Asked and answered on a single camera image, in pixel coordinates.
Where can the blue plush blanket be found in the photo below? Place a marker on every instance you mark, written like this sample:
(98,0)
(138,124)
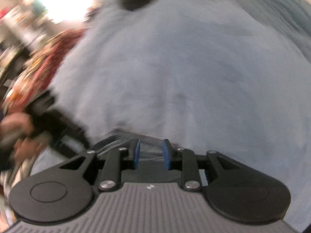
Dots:
(228,75)

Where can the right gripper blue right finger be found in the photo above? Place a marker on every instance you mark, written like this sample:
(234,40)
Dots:
(183,160)

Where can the person hand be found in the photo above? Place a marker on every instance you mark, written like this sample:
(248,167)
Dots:
(19,126)

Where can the blue denim shorts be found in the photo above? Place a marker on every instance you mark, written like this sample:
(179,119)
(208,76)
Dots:
(151,168)

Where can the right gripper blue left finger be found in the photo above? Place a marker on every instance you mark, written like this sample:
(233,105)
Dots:
(115,160)

